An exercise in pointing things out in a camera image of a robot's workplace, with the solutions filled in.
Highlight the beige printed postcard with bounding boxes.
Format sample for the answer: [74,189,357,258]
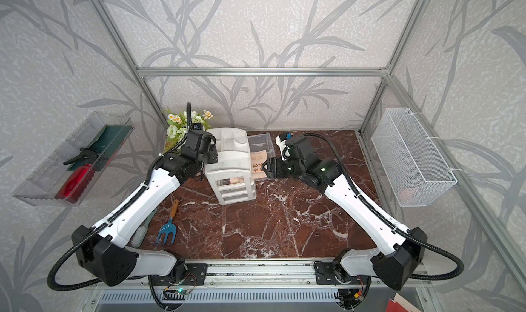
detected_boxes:
[251,150,268,180]

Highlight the clear plastic drawer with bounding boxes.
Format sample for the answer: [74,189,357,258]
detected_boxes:
[248,133,276,181]

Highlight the white plastic drawer organizer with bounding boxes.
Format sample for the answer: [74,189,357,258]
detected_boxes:
[205,128,256,205]

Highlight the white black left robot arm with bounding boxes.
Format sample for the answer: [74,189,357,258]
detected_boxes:
[72,130,218,286]

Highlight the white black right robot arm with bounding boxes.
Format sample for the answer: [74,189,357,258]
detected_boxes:
[262,133,427,290]

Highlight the postcards in lower drawer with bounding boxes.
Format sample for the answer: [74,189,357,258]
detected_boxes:
[222,177,244,185]

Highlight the artificial green white flowers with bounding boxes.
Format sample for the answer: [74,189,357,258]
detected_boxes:
[163,109,213,152]

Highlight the blue garden hand fork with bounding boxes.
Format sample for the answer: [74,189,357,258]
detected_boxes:
[156,199,179,244]

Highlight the dark green cloth in tray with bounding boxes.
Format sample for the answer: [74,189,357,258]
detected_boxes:
[87,125,133,162]

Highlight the black clamp in tray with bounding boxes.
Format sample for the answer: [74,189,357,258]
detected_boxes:
[63,148,109,172]

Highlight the red brush in tray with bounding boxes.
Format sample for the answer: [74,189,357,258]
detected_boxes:
[55,164,95,204]

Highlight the red booklet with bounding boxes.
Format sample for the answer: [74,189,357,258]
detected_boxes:
[386,294,421,312]

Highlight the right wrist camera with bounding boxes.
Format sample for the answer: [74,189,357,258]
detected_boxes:
[275,132,293,161]

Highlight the aluminium mounting rail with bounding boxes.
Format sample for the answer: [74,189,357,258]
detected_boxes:
[77,259,442,311]

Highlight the white wire mesh basket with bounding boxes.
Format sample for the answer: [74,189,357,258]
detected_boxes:
[372,107,458,207]

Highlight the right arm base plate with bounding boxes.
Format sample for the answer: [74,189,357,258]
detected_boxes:
[313,260,340,285]

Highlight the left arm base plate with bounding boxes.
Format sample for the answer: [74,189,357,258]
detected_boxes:
[152,263,208,287]

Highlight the clear wall-mounted plastic tray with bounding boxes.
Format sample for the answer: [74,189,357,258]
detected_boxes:
[12,112,134,207]

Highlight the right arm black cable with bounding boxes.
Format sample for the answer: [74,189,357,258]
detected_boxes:
[303,132,465,282]

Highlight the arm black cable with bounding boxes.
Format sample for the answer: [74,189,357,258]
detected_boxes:
[46,101,194,292]
[303,132,465,282]

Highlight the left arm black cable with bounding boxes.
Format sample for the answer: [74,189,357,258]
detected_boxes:
[46,101,194,292]

